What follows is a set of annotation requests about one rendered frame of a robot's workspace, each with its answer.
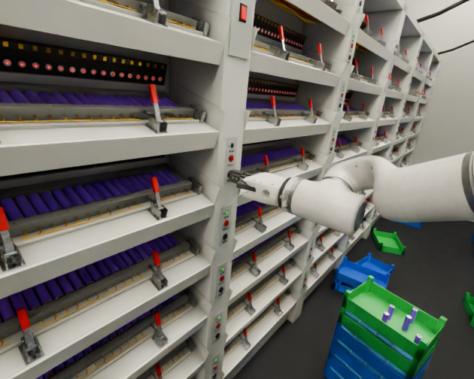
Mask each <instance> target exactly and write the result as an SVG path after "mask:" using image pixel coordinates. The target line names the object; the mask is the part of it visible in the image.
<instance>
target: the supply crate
mask: <svg viewBox="0 0 474 379"><path fill-rule="evenodd" d="M373 280H374V277H373V276H372V275H370V276H368V278H367V281H366V282H365V283H362V284H361V285H359V286H358V287H357V288H355V289H354V290H352V291H350V290H346V291H345V294H344V298H343V301H342V307H343V308H344V309H346V310H347V311H349V312H350V313H352V314H353V315H354V316H355V317H357V318H358V319H360V320H362V321H363V322H364V323H365V324H367V325H368V326H370V327H371V328H373V329H374V330H375V331H376V332H378V333H379V334H381V335H383V336H384V337H385V338H386V339H388V340H389V341H391V342H392V343H394V344H395V345H396V346H398V347H399V348H400V349H402V350H404V351H405V352H406V353H407V354H409V355H410V356H412V357H413V358H414V359H416V360H417V361H419V362H420V361H421V359H422V358H423V357H424V355H425V354H426V353H427V351H428V350H429V349H430V348H431V347H432V346H433V344H434V343H435V342H436V340H437V339H438V338H439V336H440V335H441V334H442V331H443V329H444V327H445V324H446V322H447V320H448V319H447V318H445V317H443V316H441V317H440V318H439V320H437V319H436V318H435V317H432V316H430V315H429V314H427V313H426V312H424V311H422V310H421V309H419V308H417V307H415V306H414V305H412V304H410V303H408V302H407V301H405V300H403V299H401V298H400V297H399V296H396V295H395V294H393V293H391V292H390V291H388V290H386V289H385V288H383V287H381V286H379V285H378V284H376V283H374V282H373ZM390 305H394V306H395V308H394V311H393V314H392V317H391V319H390V320H387V323H385V322H384V321H382V320H381V319H382V317H383V314H384V312H385V311H386V312H387V311H388V308H389V306H390ZM413 308H416V309H418V312H417V315H416V317H415V320H414V323H410V324H409V327H408V330H407V332H404V331H403V330H402V327H403V323H404V321H405V318H406V315H409V316H410V314H411V312H412V309H413ZM416 334H419V335H421V336H422V339H421V340H420V341H419V344H416V343H415V342H414V340H415V336H416Z"/></svg>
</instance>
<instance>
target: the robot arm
mask: <svg viewBox="0 0 474 379"><path fill-rule="evenodd" d="M229 181H230V182H233V183H236V187H237V188H240V189H244V190H248V191H246V192H243V193H242V196H243V197H245V198H247V199H251V200H254V201H257V202H262V203H264V204H268V205H275V206H279V207H280V208H282V210H283V211H285V212H287V213H289V214H293V215H295V216H298V217H301V218H303V219H306V220H309V221H312V222H314V223H317V224H320V225H322V226H326V227H327V228H330V229H333V230H336V231H338V232H341V233H344V234H346V235H353V234H354V233H355V232H356V231H357V230H358V229H359V227H360V224H361V223H362V221H363V217H364V214H365V211H366V197H365V196H364V195H361V194H358V192H359V191H362V190H373V203H374V206H375V209H376V210H377V212H378V213H379V214H380V215H381V216H382V217H383V218H385V219H387V220H390V221H394V222H400V223H420V222H440V221H463V220H474V151H473V152H468V153H462V154H459V155H456V156H450V157H446V158H442V159H437V160H433V161H429V162H423V163H420V164H417V165H410V166H407V167H402V168H397V167H396V166H395V165H394V164H392V163H391V162H389V161H388V160H386V159H385V158H382V157H380V156H361V157H357V158H354V159H349V160H346V161H344V162H340V163H338V164H336V165H334V166H333V167H332V168H331V169H329V171H328V172H327V173H326V174H325V175H324V177H323V178H322V180H320V181H311V180H306V179H303V178H301V177H289V178H285V177H282V176H278V175H276V174H271V173H267V172H263V173H259V174H250V173H246V174H245V172H243V171H239V170H236V169H233V170H230V173H229Z"/></svg>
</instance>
